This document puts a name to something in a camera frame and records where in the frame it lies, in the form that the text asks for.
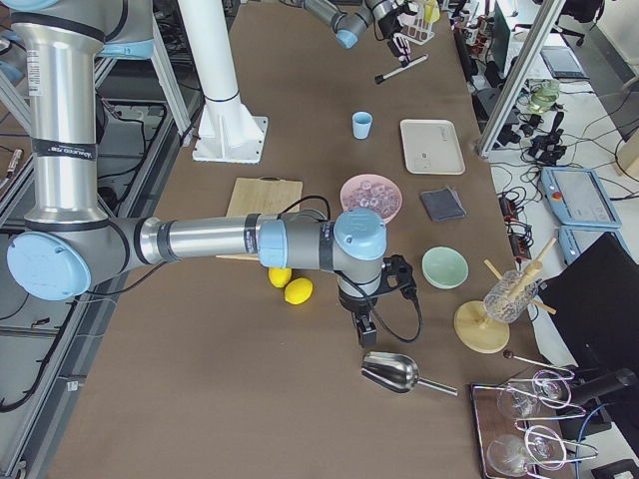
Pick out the clear glass on rack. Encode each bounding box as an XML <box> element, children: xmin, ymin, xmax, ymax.
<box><xmin>483</xmin><ymin>270</ymin><xmax>538</xmax><ymax>324</ymax></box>

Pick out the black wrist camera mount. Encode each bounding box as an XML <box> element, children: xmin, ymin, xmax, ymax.
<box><xmin>377</xmin><ymin>254</ymin><xmax>417</xmax><ymax>300</ymax></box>

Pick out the steel muddler black tip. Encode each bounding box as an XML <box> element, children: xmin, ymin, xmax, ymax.
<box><xmin>374</xmin><ymin>54</ymin><xmax>429</xmax><ymax>85</ymax></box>

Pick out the blue teach pendant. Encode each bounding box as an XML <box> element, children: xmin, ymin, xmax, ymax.
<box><xmin>540</xmin><ymin>167</ymin><xmax>622</xmax><ymax>230</ymax></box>

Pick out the pink bowl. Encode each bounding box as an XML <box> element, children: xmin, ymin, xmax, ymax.
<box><xmin>339</xmin><ymin>174</ymin><xmax>402</xmax><ymax>224</ymax></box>

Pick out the cream rabbit serving tray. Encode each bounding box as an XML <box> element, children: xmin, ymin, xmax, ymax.
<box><xmin>399</xmin><ymin>119</ymin><xmax>465</xmax><ymax>176</ymax></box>

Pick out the light blue cup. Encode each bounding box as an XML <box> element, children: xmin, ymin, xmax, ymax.
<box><xmin>351</xmin><ymin>111</ymin><xmax>372</xmax><ymax>140</ymax></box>

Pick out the whole yellow lemon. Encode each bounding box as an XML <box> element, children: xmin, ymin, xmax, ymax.
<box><xmin>284</xmin><ymin>277</ymin><xmax>314</xmax><ymax>305</ymax></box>
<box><xmin>268</xmin><ymin>267</ymin><xmax>293</xmax><ymax>288</ymax></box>

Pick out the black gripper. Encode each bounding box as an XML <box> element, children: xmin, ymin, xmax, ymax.
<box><xmin>337</xmin><ymin>276</ymin><xmax>380</xmax><ymax>347</ymax></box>
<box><xmin>373</xmin><ymin>9</ymin><xmax>411</xmax><ymax>68</ymax></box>

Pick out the black tray with glasses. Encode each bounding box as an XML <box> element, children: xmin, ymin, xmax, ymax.
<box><xmin>469</xmin><ymin>367</ymin><xmax>599</xmax><ymax>478</ymax></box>

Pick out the green bowl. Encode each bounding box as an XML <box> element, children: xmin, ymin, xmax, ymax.
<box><xmin>421</xmin><ymin>246</ymin><xmax>469</xmax><ymax>289</ymax></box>

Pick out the clear ice cubes pile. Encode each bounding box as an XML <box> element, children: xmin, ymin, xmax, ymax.
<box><xmin>346</xmin><ymin>181</ymin><xmax>399</xmax><ymax>219</ymax></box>

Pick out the wooden cutting board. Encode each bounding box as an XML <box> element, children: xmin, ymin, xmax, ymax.
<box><xmin>215</xmin><ymin>178</ymin><xmax>305</xmax><ymax>261</ymax></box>

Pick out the grey folded cloth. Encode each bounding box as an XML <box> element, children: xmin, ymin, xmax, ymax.
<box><xmin>419</xmin><ymin>187</ymin><xmax>466</xmax><ymax>222</ymax></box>

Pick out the metal ice scoop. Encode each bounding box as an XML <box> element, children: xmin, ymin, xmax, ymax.
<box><xmin>360</xmin><ymin>351</ymin><xmax>458</xmax><ymax>396</ymax></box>

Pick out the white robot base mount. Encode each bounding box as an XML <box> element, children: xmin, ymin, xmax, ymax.
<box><xmin>179</xmin><ymin>0</ymin><xmax>268</xmax><ymax>165</ymax></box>

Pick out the wooden cup rack stand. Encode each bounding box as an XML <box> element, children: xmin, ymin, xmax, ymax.
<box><xmin>453</xmin><ymin>238</ymin><xmax>556</xmax><ymax>353</ymax></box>

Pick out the white cup drying rack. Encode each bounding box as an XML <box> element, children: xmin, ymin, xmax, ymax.
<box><xmin>393</xmin><ymin>0</ymin><xmax>440</xmax><ymax>46</ymax></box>

